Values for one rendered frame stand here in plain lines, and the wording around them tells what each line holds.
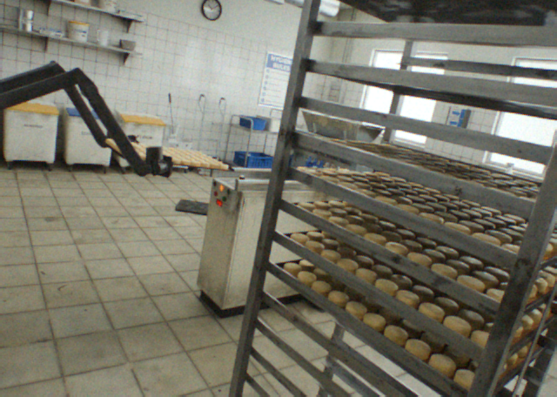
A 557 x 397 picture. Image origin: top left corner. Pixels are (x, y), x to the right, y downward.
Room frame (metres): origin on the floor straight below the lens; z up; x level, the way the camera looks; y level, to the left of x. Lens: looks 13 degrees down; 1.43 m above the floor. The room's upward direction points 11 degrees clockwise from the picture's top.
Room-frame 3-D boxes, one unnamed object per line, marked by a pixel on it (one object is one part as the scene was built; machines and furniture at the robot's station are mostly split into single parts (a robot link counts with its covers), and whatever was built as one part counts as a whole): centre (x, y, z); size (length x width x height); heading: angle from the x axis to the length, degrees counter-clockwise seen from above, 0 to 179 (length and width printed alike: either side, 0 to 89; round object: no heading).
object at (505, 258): (0.88, -0.23, 1.23); 0.64 x 0.03 x 0.03; 43
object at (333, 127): (3.00, -0.35, 1.25); 0.56 x 0.29 x 0.14; 41
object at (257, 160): (6.64, 0.43, 0.29); 0.56 x 0.38 x 0.20; 135
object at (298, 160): (3.00, -0.35, 1.01); 0.72 x 0.33 x 0.34; 41
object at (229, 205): (2.43, 0.31, 0.77); 0.24 x 0.04 x 0.14; 41
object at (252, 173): (3.18, -0.34, 0.87); 2.01 x 0.03 x 0.07; 131
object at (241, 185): (2.96, -0.53, 0.87); 2.01 x 0.03 x 0.07; 131
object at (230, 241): (2.67, 0.03, 0.45); 0.70 x 0.34 x 0.90; 131
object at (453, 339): (0.88, -0.23, 1.05); 0.64 x 0.03 x 0.03; 43
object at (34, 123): (4.85, 3.03, 0.38); 0.64 x 0.54 x 0.77; 38
